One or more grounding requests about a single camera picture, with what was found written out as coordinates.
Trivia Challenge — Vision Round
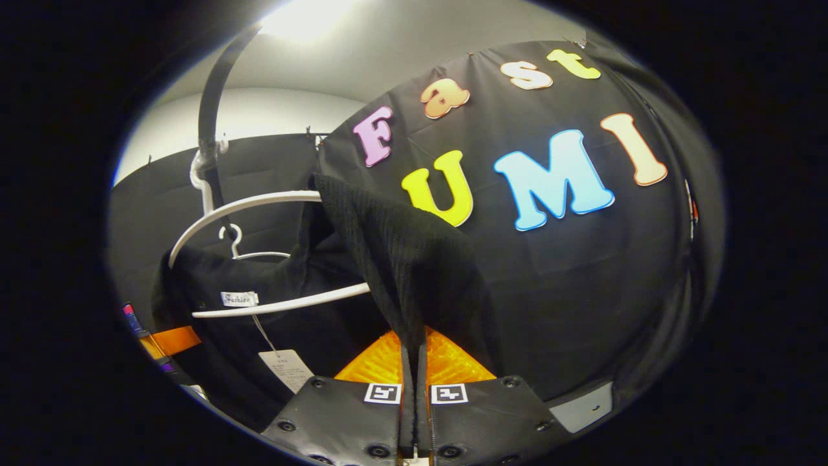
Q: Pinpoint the black knit jacket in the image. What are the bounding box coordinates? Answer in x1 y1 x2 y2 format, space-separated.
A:
152 173 502 433

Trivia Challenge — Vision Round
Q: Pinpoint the white clothes hanger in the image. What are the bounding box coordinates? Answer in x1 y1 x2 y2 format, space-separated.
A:
168 138 373 319
219 223 292 261

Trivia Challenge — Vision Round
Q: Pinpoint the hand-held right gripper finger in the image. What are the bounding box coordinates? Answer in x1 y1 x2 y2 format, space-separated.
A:
416 327 573 466
262 329 415 466

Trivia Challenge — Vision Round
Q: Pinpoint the black backdrop cloth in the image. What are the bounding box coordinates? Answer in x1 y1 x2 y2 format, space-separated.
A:
107 40 725 421

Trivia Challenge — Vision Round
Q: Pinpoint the black clothes rack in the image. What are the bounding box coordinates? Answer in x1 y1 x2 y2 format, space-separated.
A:
197 23 263 240

